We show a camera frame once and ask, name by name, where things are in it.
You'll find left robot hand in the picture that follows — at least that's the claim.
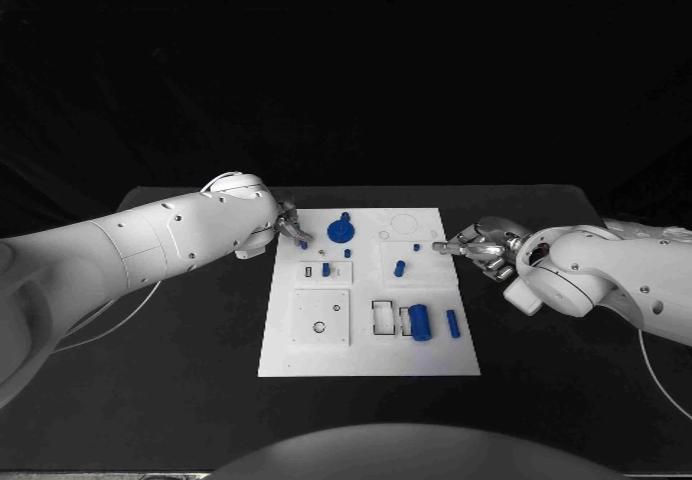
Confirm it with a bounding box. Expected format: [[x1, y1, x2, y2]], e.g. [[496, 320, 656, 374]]
[[274, 200, 316, 248]]

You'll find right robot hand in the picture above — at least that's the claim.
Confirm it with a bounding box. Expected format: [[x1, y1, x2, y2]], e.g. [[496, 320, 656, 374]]
[[431, 216, 535, 282]]

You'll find white task board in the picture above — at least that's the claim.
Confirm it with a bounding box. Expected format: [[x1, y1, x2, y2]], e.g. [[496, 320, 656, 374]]
[[257, 207, 483, 378]]

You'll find blue gear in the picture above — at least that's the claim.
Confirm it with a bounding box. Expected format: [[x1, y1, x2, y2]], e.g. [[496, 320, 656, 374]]
[[326, 211, 358, 244]]

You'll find large blue cylinder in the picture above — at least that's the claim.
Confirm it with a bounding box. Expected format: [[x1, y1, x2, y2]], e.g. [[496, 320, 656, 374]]
[[408, 304, 434, 342]]

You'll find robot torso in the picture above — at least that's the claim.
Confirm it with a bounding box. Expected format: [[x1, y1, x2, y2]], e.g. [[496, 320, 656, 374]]
[[201, 423, 623, 480]]

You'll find white cable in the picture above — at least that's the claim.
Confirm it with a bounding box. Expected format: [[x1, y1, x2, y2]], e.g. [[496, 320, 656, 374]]
[[52, 280, 165, 354], [199, 171, 245, 194], [638, 327, 692, 421]]

